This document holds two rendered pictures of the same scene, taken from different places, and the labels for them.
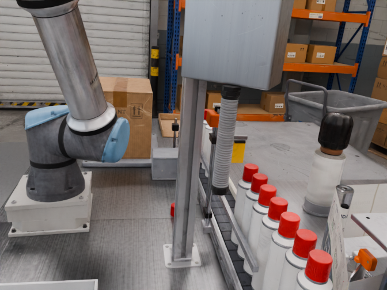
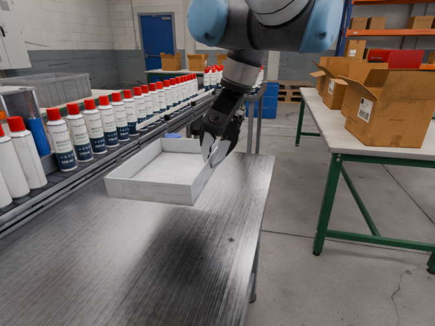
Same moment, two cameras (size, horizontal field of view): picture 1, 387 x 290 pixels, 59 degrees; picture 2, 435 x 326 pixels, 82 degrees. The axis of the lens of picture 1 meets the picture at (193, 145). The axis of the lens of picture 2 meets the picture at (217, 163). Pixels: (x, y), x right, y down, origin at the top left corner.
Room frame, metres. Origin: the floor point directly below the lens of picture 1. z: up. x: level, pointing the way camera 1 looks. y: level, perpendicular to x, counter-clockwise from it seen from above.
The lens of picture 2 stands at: (0.73, 0.57, 1.25)
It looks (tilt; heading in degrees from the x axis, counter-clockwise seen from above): 25 degrees down; 207
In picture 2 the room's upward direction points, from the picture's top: straight up
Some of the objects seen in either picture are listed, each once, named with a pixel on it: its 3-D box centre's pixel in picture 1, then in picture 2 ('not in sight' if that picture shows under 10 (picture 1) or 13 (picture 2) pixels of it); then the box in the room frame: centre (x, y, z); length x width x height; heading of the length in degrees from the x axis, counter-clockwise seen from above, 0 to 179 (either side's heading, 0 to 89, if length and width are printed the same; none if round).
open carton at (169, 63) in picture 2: not in sight; (171, 61); (-4.16, -3.12, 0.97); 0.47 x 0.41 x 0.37; 11
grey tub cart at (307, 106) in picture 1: (327, 131); not in sight; (3.11, -1.26, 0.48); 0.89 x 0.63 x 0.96; 123
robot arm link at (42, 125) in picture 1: (53, 132); not in sight; (0.83, 0.37, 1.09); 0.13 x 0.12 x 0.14; 78
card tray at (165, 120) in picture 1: (184, 125); not in sight; (1.75, 0.06, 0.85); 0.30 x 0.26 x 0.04; 11
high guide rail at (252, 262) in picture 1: (203, 158); not in sight; (1.05, -0.04, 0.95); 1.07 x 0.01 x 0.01; 11
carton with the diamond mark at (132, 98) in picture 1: (121, 115); not in sight; (1.38, 0.31, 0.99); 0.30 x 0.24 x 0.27; 11
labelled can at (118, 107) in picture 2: not in sight; (120, 117); (0.00, -0.27, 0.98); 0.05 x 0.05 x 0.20
